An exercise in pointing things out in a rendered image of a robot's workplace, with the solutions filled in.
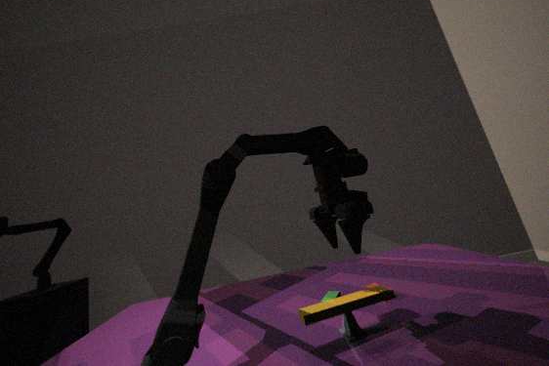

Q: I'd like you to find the yellow bar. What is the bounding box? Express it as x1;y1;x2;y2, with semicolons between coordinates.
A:
298;285;392;325

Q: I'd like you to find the small green block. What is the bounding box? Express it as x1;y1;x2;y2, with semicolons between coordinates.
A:
320;291;341;302

